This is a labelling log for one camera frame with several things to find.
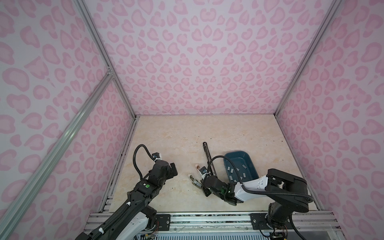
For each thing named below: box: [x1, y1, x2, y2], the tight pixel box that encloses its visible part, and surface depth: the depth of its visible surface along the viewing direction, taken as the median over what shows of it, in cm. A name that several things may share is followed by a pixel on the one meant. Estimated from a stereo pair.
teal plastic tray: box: [223, 151, 260, 184], surface depth 92 cm
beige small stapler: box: [189, 174, 203, 189], surface depth 86 cm
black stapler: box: [203, 142, 218, 178], surface depth 99 cm
